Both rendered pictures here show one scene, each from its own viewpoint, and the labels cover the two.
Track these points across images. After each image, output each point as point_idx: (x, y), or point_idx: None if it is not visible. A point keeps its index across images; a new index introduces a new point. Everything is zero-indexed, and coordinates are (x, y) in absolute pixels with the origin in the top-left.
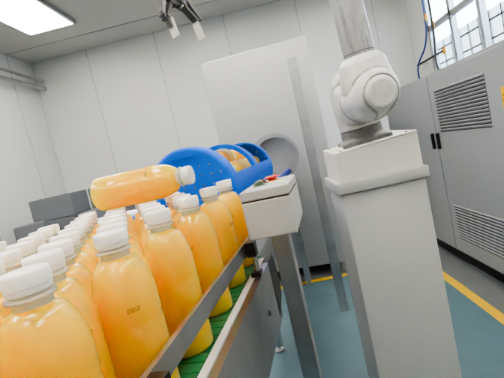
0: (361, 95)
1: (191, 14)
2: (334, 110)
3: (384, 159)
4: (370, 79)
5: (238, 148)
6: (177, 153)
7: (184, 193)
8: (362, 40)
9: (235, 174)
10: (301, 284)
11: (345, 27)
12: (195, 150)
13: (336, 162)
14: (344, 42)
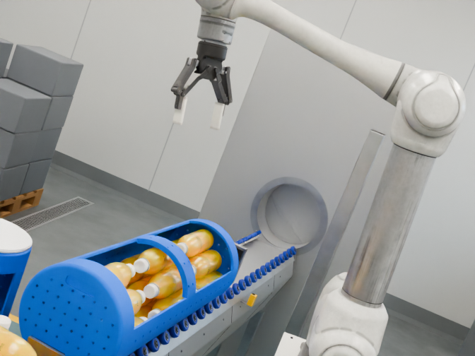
0: (319, 354)
1: (220, 93)
2: (314, 311)
3: None
4: (337, 346)
5: (182, 265)
6: (81, 271)
7: (62, 316)
8: (367, 291)
9: (131, 333)
10: None
11: (360, 262)
12: (101, 284)
13: None
14: (350, 275)
